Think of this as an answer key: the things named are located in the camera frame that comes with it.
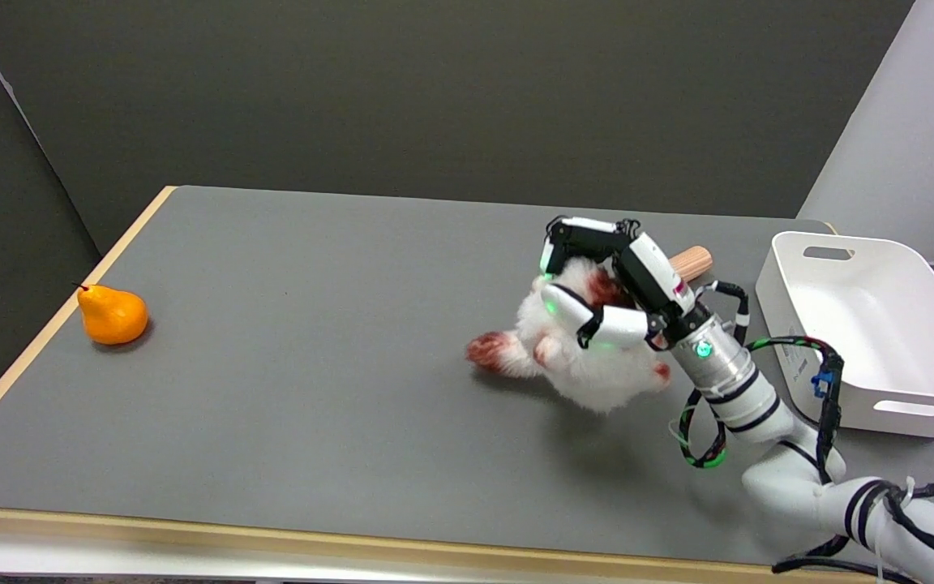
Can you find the white fluffy plush toy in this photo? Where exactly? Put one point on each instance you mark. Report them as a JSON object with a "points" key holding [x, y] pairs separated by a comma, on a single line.
{"points": [[589, 365]]}

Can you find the white plastic bin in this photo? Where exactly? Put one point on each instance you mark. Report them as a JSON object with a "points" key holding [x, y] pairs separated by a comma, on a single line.
{"points": [[872, 332]]}

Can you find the wooden cylinder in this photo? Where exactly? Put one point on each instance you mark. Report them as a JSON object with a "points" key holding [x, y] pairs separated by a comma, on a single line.
{"points": [[692, 263]]}

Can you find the orange pear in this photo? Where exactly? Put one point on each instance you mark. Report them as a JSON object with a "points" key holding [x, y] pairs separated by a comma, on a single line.
{"points": [[113, 315]]}

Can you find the white panel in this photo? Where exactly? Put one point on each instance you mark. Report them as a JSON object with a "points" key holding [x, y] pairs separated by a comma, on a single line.
{"points": [[913, 138]]}

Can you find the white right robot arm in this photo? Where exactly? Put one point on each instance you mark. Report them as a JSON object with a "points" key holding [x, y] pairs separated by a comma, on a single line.
{"points": [[783, 438]]}

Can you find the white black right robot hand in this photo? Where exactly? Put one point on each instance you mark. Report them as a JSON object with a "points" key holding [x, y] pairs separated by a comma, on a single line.
{"points": [[621, 284]]}

